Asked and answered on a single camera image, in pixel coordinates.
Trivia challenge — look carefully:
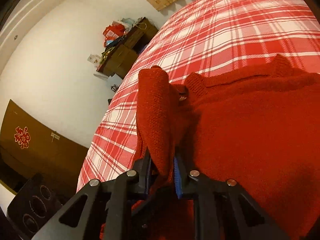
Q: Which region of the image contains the red knitted sweater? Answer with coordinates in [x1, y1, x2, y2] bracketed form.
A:
[134, 55, 319, 239]

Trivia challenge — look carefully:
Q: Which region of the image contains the black speaker box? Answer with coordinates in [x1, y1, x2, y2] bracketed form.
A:
[6, 173, 62, 239]

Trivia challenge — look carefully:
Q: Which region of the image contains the brown wooden door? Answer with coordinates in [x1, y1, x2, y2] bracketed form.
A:
[1, 100, 88, 204]

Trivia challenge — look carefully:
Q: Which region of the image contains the brown wooden desk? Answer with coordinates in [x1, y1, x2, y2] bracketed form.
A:
[97, 17, 158, 79]

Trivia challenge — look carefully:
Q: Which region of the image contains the small white box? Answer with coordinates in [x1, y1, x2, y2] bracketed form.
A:
[87, 54, 101, 67]

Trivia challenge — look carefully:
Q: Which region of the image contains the red gift box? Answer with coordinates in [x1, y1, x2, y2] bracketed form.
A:
[103, 24, 125, 41]

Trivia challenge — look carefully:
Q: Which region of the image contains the red white plaid bedsheet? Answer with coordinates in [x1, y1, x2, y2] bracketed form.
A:
[77, 0, 319, 189]

